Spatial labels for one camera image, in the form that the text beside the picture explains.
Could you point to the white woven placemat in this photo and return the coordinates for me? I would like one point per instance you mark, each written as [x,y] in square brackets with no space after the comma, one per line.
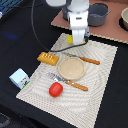
[73,107]

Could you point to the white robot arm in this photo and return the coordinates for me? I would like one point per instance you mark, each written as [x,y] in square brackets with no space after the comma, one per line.
[75,6]

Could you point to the yellow butter box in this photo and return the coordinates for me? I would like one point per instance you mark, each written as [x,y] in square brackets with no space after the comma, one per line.
[69,39]

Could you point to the large grey pot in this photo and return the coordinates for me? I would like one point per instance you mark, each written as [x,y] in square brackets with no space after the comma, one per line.
[97,14]

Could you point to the round wooden plate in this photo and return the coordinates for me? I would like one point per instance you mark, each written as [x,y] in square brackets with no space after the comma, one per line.
[71,68]

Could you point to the brown stove board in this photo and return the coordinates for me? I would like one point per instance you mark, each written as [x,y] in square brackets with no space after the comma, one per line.
[109,30]

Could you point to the red tomato toy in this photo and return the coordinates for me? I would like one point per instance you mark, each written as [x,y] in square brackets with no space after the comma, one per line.
[55,89]

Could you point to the orange bread loaf toy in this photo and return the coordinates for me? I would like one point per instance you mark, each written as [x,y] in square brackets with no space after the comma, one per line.
[48,58]

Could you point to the light blue milk carton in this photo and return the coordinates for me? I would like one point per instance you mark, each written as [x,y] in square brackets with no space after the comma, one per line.
[20,78]

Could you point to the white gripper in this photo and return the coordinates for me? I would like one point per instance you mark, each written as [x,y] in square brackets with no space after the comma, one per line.
[79,26]

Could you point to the beige bowl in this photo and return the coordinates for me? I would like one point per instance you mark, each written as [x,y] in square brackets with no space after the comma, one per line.
[124,15]

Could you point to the knife with wooden handle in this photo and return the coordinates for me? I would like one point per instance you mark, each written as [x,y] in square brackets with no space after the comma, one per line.
[83,58]

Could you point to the small grey pot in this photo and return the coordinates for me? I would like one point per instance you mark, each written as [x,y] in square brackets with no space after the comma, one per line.
[65,12]

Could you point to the fork with wooden handle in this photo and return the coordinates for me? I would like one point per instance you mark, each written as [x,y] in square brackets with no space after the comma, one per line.
[69,82]

